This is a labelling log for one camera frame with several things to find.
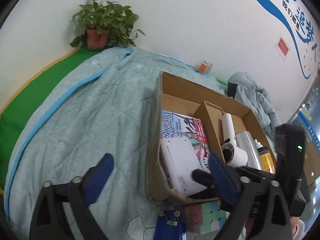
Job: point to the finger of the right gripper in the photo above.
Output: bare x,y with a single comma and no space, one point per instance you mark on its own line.
204,178

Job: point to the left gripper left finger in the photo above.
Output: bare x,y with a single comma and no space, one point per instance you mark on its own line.
49,220

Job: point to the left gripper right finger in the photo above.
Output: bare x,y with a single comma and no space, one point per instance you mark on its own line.
241,194

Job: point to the yellow label glass jar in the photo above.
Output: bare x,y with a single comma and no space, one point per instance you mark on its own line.
266,160

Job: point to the white device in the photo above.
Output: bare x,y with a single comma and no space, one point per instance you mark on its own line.
180,160

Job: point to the white hair dryer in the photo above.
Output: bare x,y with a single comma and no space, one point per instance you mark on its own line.
234,156

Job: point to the pastel rubik cube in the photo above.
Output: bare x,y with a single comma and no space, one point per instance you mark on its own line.
205,217

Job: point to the silver metal can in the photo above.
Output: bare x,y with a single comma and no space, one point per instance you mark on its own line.
245,141

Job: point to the blue stapler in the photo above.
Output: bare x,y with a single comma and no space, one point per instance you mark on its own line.
170,226

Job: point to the colourful board game box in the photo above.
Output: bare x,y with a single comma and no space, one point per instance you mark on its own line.
174,125

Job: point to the white spray bottle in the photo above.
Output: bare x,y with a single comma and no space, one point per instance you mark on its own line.
258,144

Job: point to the person right hand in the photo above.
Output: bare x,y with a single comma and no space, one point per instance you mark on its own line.
298,228

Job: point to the glass door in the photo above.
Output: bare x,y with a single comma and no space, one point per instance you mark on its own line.
307,117

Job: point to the light blue jacket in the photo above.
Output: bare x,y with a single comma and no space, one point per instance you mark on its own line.
244,89

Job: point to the small orange label jar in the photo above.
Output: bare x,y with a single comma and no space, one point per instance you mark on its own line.
205,67

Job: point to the green table mat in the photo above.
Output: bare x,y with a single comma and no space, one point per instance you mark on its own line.
18,112

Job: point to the teal quilt blanket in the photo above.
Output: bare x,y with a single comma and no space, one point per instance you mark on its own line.
104,106

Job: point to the potted green plant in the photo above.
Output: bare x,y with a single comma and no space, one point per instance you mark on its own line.
106,25

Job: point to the red wall notice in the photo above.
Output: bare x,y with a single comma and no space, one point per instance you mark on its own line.
282,48

